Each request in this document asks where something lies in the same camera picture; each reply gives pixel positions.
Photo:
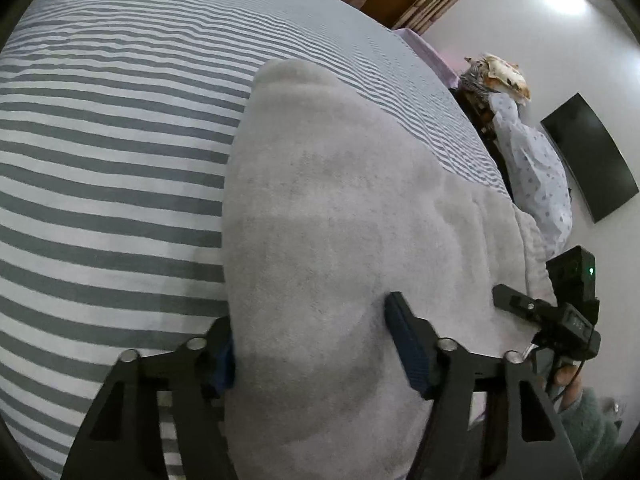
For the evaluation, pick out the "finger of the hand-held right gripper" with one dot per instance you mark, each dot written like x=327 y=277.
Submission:
x=515 y=302

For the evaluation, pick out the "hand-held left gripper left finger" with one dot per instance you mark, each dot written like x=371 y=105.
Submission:
x=222 y=370

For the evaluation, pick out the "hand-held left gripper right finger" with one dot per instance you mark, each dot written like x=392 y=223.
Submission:
x=407 y=345

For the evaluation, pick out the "grey fleece towel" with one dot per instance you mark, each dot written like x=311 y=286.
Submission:
x=340 y=220

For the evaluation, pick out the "person's right hand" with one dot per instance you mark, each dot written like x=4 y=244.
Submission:
x=567 y=379

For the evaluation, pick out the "pale floral quilt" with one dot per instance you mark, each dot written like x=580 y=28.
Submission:
x=535 y=175

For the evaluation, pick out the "pile of patterned cloths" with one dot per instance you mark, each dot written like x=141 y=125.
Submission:
x=502 y=74

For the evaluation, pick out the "lavender mattress pad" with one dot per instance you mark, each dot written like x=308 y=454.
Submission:
x=430 y=55

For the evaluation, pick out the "grey white striped bed sheet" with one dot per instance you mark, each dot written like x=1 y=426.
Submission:
x=125 y=110

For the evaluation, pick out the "black wall television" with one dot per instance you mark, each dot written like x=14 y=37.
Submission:
x=590 y=155

